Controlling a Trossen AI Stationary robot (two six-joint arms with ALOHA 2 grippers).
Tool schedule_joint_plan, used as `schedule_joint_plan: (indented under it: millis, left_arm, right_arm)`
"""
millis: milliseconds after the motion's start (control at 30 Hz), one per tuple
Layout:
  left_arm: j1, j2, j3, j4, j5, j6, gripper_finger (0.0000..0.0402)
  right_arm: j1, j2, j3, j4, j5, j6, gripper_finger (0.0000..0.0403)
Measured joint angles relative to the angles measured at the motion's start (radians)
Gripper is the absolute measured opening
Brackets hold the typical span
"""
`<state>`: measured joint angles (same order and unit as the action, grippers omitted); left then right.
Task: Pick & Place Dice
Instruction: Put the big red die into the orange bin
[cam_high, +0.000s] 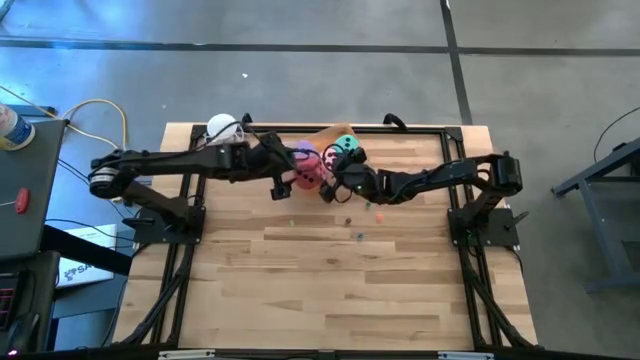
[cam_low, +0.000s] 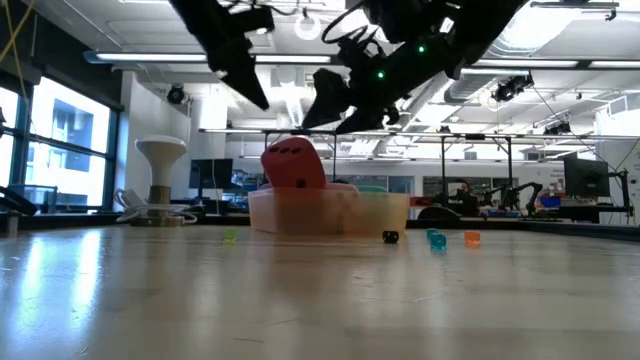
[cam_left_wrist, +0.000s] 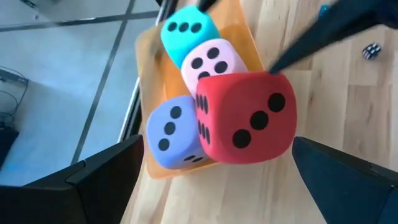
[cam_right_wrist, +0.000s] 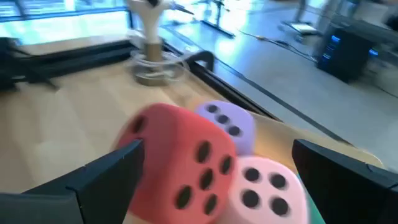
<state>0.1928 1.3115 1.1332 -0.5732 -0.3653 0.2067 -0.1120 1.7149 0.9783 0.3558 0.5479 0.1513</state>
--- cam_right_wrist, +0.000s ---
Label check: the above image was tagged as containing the large teal foam die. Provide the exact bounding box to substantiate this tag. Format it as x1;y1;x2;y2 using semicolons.
306;186;326;224

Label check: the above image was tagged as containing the black aluminium table frame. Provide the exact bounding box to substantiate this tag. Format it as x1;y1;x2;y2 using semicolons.
0;37;282;122

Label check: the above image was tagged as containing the orange translucent plastic bin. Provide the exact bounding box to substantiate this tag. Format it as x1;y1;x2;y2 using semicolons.
248;111;385;175

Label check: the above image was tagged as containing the white pedestal stand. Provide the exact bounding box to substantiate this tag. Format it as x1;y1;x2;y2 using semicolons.
126;0;193;87

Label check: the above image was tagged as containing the black floor stand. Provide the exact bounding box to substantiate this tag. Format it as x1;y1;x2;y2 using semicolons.
198;0;236;39

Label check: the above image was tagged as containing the large purple foam die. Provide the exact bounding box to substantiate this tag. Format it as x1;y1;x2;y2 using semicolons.
195;100;256;156

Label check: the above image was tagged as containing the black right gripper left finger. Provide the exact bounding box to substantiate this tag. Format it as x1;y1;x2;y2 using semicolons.
0;139;146;224

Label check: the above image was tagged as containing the large pink foam die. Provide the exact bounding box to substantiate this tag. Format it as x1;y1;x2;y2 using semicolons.
217;155;311;224

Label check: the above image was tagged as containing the black computer tower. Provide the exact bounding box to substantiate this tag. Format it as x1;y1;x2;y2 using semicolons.
317;15;398;83

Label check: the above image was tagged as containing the large red foam die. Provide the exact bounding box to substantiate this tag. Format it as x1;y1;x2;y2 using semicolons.
115;103;239;224

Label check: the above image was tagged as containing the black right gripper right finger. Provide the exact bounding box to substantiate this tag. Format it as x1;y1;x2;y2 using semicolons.
292;139;398;224

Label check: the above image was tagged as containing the black floor cable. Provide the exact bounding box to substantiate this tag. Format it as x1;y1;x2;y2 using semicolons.
238;28;318;63

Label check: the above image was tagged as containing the black curved frame hook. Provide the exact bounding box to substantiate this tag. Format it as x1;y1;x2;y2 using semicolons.
186;50;215;73

